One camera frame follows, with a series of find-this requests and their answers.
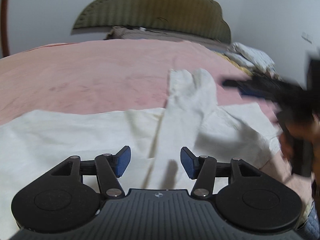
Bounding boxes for person's blue jeans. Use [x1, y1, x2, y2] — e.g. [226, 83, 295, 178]
[304, 205, 320, 239]

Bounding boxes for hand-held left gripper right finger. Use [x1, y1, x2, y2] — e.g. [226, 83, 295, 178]
[180, 147, 260, 199]

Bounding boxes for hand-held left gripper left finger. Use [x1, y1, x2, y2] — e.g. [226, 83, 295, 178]
[51, 145, 132, 200]

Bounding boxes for person's right hand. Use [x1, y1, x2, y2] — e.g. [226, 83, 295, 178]
[279, 119, 320, 162]

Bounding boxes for white pants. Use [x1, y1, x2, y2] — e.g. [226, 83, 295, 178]
[0, 68, 280, 240]

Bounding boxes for brown wooden wardrobe frame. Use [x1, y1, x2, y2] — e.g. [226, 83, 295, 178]
[0, 0, 12, 58]

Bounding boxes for yellow cloth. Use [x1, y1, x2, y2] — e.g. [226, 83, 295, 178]
[217, 52, 254, 77]

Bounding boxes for white and blue patterned cloth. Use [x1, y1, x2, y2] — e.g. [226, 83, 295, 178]
[225, 42, 277, 74]

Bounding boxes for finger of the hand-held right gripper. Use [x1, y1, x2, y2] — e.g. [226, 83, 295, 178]
[222, 79, 252, 88]
[237, 86, 267, 100]

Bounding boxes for olive green quilted headboard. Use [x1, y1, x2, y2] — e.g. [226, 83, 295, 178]
[70, 0, 232, 44]

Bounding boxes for pink blanket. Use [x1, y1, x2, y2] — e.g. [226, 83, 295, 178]
[0, 40, 314, 207]

